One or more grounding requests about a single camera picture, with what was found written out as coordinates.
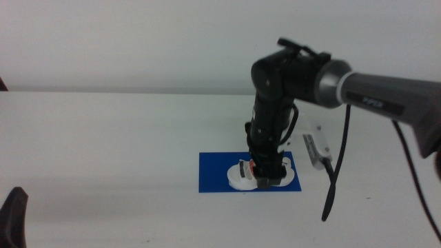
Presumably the blue rectangular mat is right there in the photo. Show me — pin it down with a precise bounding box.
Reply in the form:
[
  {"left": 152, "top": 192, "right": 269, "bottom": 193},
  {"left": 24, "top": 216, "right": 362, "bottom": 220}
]
[{"left": 198, "top": 151, "right": 302, "bottom": 194}]

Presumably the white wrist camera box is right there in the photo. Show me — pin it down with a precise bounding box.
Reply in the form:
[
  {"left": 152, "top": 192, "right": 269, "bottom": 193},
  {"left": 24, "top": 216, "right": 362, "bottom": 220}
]
[{"left": 296, "top": 113, "right": 334, "bottom": 172}]

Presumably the black camera cable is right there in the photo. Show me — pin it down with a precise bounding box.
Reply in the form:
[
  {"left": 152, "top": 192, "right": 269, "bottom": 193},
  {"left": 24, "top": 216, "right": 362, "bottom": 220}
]
[{"left": 320, "top": 104, "right": 352, "bottom": 223}]

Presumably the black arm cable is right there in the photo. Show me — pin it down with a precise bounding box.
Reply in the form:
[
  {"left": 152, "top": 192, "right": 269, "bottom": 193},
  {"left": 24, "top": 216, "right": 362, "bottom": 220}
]
[{"left": 391, "top": 119, "right": 441, "bottom": 242}]

